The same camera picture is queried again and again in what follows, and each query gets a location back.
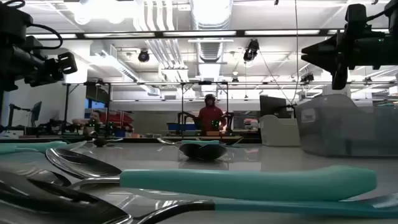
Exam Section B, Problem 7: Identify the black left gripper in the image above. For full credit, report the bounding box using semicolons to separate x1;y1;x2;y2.
9;35;78;88

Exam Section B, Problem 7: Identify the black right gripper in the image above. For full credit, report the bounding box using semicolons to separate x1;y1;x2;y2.
300;30;386;90

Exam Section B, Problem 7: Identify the small black background monitor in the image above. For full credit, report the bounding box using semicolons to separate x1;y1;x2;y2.
30;100;43;124

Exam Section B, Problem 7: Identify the dark grey plastic bin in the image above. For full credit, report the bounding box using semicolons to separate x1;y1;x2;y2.
294;94;398;157

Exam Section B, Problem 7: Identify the person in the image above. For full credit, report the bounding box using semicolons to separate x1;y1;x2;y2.
197;93;227;137
72;110;103;135

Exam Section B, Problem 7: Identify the light grey plastic bin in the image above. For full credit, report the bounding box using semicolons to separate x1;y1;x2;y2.
259;114;302;147

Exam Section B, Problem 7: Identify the long background workbench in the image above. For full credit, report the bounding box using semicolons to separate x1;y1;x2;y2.
0;134;262;144

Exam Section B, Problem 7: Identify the blue storage box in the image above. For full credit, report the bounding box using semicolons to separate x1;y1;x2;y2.
167;122;197;131

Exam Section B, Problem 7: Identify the thin hanging cable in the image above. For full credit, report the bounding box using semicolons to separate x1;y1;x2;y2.
294;0;300;105

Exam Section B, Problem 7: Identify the black left camera cable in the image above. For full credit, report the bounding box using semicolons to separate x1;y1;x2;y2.
29;22;65;50

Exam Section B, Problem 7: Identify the black camera cable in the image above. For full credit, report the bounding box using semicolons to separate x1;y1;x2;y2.
366;7;393;22
29;22;65;50

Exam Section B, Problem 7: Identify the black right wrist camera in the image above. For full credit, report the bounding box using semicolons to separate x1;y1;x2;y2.
344;2;368;34

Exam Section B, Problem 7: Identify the black right camera cable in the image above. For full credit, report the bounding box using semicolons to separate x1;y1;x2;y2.
366;7;393;22

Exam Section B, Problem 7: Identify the red wall banner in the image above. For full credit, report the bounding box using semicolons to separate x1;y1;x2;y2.
105;110;135;131

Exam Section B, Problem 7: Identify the silver ventilation duct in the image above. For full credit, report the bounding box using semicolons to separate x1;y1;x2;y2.
190;0;234;63

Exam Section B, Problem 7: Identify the black frame bar with lights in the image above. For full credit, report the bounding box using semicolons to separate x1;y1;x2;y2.
26;29;398;40

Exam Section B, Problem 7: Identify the black background station frame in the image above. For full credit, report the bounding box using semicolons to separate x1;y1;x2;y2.
62;80;231;138

